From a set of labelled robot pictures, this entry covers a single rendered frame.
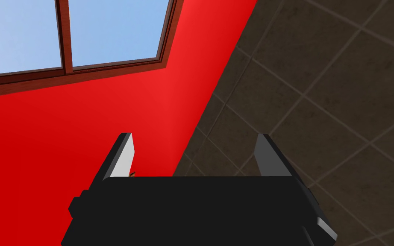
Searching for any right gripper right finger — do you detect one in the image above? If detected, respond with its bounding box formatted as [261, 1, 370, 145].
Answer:
[253, 134, 305, 189]

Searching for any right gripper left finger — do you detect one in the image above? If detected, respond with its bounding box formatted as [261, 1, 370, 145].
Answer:
[90, 133, 135, 188]

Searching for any brown framed window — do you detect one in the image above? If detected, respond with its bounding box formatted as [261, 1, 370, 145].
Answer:
[0, 0, 185, 100]

